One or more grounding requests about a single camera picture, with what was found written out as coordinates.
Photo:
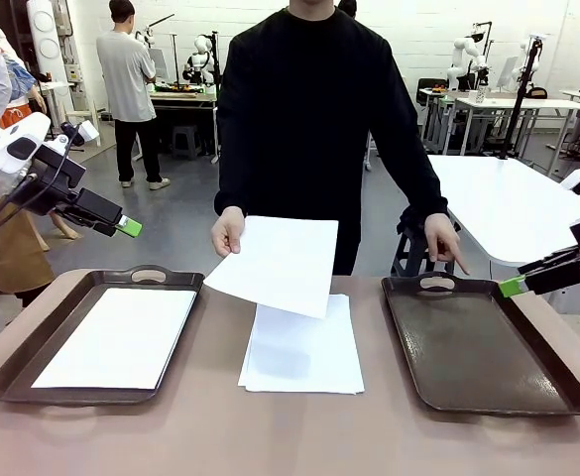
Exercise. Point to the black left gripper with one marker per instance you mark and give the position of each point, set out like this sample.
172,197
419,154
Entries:
56,178

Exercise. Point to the white A4 paper sheet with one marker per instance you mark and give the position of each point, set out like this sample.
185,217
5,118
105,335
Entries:
309,357
279,263
116,337

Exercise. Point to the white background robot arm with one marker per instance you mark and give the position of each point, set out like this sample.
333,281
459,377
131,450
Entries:
460,54
525,49

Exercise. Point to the person's left forearm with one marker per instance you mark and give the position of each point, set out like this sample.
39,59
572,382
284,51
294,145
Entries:
421,183

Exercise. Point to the person's left hand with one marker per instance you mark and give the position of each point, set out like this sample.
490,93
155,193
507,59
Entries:
443,238

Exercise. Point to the person's right hand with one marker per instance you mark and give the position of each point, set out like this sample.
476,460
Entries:
227,230

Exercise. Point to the large white table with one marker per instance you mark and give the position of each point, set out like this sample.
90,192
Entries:
507,198

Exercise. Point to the dark brown plastic tray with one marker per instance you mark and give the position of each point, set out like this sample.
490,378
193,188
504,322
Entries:
468,347
46,317

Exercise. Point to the grey plastic stool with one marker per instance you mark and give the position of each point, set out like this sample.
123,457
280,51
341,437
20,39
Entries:
185,141

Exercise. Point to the black workbench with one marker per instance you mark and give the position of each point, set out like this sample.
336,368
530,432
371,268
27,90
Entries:
180,106

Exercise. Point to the person in grey shirt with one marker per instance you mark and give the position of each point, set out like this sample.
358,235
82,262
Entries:
126,74

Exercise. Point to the black step stool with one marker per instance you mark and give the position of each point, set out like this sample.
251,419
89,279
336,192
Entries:
413,253

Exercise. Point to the black tripod pole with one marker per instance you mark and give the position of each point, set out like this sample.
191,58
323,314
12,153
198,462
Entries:
518,109

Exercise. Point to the long white desk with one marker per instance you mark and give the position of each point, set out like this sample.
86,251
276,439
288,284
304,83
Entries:
517,103

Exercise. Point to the white patterned cup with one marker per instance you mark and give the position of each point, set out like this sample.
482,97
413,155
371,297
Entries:
480,96

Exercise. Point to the white tower air conditioner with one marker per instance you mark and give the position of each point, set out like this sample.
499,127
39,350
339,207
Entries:
46,30

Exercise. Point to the white humanoid robot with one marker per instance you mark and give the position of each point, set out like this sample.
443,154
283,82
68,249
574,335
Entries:
201,47

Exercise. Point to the white-backed monitor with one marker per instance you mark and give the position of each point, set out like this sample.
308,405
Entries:
507,72

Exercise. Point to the person's black sweater torso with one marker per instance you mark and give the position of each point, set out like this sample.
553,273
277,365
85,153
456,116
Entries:
309,99

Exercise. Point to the dark-haired background person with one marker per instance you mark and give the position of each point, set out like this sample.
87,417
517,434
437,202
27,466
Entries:
348,7

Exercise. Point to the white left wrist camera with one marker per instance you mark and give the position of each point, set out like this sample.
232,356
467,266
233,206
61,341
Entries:
86,131

